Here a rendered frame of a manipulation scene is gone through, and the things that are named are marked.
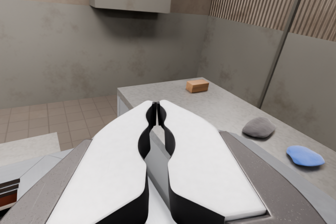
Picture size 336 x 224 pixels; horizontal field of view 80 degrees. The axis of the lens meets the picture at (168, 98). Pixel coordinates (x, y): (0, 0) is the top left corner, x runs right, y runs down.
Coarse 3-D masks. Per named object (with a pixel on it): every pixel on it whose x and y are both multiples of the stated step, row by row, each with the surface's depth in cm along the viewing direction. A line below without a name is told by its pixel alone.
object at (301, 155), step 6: (288, 150) 73; (294, 150) 72; (300, 150) 72; (306, 150) 73; (294, 156) 70; (300, 156) 70; (306, 156) 70; (312, 156) 70; (318, 156) 71; (294, 162) 69; (300, 162) 68; (306, 162) 68; (312, 162) 68; (318, 162) 69; (324, 162) 70
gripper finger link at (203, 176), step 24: (168, 120) 10; (192, 120) 10; (168, 144) 10; (192, 144) 8; (216, 144) 8; (168, 168) 7; (192, 168) 7; (216, 168) 7; (240, 168) 7; (168, 192) 8; (192, 192) 6; (216, 192) 6; (240, 192) 6; (192, 216) 6; (216, 216) 6; (240, 216) 6
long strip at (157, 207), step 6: (150, 180) 79; (150, 186) 77; (150, 192) 74; (156, 192) 75; (150, 198) 72; (156, 198) 72; (150, 204) 70; (156, 204) 70; (162, 204) 71; (150, 210) 68; (156, 210) 68; (162, 210) 69; (168, 210) 69; (150, 216) 66; (156, 216) 67; (162, 216) 67; (168, 216) 67; (150, 222) 65; (156, 222) 65; (162, 222) 65; (168, 222) 65; (174, 222) 66
